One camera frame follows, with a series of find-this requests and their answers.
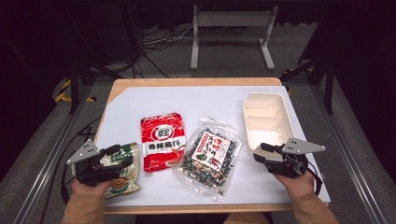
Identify person's right hand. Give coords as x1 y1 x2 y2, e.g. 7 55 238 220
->
274 174 315 200

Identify white metal stand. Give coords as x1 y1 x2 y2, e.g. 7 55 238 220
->
190 4 279 71

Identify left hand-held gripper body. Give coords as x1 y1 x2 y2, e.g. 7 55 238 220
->
65 138 125 188

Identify red seasoning packet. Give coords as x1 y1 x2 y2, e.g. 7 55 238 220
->
139 111 187 174

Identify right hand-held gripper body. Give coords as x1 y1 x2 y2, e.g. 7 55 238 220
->
267 137 326 180

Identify green and white packet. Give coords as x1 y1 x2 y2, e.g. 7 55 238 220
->
101 142 142 199

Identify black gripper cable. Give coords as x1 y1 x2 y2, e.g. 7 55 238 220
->
306 161 325 197
60 116 104 204

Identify bundle of floor cables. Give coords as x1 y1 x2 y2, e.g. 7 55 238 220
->
141 24 195 78

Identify black metal stand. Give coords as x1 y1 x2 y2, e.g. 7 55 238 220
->
66 55 125 115
279 55 337 115

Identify clear seaweed packet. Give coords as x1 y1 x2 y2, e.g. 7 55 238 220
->
172 116 243 204

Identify aluminium frame rail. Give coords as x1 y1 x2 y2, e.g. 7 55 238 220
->
311 83 387 224
12 83 94 224

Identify cream plastic lunch box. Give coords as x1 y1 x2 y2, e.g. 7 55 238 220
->
242 91 297 160

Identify person's left hand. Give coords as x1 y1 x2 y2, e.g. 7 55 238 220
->
70 180 113 196

